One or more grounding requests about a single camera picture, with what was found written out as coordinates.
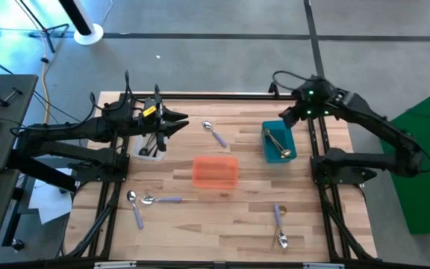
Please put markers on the orange plastic bin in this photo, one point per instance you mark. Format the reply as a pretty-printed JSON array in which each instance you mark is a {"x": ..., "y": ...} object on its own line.
[{"x": 215, "y": 172}]

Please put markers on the large black table clamp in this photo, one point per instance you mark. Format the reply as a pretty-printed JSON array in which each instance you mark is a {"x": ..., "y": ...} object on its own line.
[{"x": 273, "y": 89}]

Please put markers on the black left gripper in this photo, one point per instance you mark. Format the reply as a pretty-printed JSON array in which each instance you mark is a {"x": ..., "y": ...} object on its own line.
[{"x": 149, "y": 121}]

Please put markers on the black tripod stand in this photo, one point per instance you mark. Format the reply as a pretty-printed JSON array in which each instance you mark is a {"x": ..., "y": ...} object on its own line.
[{"x": 45, "y": 30}]

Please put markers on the silver metal bracket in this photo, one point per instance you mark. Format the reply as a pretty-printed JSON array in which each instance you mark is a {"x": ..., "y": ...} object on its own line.
[
  {"x": 114, "y": 265},
  {"x": 323, "y": 265}
]

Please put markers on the black desk support beam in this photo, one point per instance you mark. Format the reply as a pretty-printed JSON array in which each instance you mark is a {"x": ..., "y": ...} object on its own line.
[{"x": 50, "y": 179}]

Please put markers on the black aluminium rig frame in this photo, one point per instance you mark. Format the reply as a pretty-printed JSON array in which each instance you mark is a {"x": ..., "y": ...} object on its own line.
[{"x": 218, "y": 96}]

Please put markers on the clear plastic bin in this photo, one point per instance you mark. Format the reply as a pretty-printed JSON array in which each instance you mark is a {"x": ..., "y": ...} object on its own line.
[{"x": 148, "y": 158}]

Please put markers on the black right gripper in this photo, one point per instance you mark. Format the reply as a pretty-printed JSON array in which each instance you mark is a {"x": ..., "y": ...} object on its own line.
[{"x": 291, "y": 116}]

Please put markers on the grey office desk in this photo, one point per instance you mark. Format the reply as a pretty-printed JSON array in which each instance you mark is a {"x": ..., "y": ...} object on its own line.
[{"x": 9, "y": 123}]

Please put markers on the black spoon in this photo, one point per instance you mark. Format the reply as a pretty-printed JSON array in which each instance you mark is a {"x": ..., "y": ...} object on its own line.
[
  {"x": 151, "y": 144},
  {"x": 155, "y": 149},
  {"x": 143, "y": 151},
  {"x": 147, "y": 142}
]

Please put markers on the thin gold spoon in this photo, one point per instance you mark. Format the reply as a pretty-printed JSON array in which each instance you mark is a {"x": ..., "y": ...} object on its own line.
[{"x": 276, "y": 143}]

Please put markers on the white paper sheet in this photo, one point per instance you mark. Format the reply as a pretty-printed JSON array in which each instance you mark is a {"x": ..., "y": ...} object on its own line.
[{"x": 49, "y": 201}]

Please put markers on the teal plastic bin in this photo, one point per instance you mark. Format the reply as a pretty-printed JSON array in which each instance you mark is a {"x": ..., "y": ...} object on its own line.
[{"x": 274, "y": 158}]

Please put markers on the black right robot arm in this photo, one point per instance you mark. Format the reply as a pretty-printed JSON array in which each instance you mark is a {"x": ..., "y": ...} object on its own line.
[{"x": 368, "y": 116}]

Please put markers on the white round lamp base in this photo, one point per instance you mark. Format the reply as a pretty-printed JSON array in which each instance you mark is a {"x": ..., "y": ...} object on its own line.
[{"x": 88, "y": 35}]

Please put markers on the small black table clamp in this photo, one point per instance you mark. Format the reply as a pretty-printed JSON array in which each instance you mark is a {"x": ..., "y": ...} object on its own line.
[{"x": 157, "y": 89}]

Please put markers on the black caster wheel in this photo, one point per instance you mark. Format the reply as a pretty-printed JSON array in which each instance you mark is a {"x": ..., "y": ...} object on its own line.
[{"x": 18, "y": 245}]

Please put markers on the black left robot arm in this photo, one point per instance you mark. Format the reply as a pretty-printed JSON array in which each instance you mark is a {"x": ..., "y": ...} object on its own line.
[{"x": 69, "y": 130}]

